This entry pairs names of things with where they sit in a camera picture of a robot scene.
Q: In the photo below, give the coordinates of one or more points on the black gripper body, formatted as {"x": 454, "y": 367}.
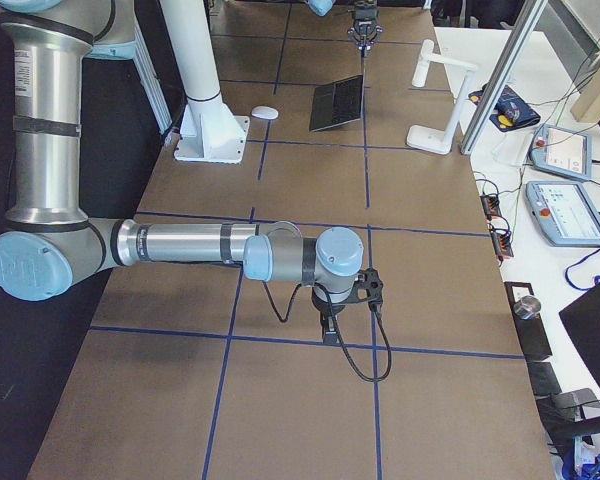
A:
{"x": 323, "y": 305}
{"x": 364, "y": 14}

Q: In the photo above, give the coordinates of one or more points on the grey laptop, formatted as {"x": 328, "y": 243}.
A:
{"x": 337, "y": 103}

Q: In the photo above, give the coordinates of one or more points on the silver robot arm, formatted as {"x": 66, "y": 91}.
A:
{"x": 322, "y": 7}
{"x": 120, "y": 149}

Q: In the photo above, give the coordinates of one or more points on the white desk lamp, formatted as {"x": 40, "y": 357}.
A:
{"x": 433, "y": 124}

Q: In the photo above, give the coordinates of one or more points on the white computer mouse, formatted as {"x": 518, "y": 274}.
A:
{"x": 265, "y": 112}

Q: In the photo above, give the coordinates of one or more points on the dark blue space-print pouch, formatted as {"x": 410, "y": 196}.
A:
{"x": 511, "y": 112}

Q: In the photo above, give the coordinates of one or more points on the silver metal cylinder weight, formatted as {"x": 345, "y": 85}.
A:
{"x": 526, "y": 307}

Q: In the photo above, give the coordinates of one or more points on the far teach pendant tablet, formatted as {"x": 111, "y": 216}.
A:
{"x": 562, "y": 152}

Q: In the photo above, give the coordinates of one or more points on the teach pendant tablet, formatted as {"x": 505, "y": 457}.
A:
{"x": 562, "y": 152}
{"x": 564, "y": 213}

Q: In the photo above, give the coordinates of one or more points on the near teach pendant tablet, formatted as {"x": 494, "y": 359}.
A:
{"x": 564, "y": 213}

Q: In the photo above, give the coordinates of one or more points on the aluminium frame post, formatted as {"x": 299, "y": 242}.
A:
{"x": 527, "y": 20}

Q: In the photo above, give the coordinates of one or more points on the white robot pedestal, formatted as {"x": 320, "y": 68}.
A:
{"x": 209, "y": 132}

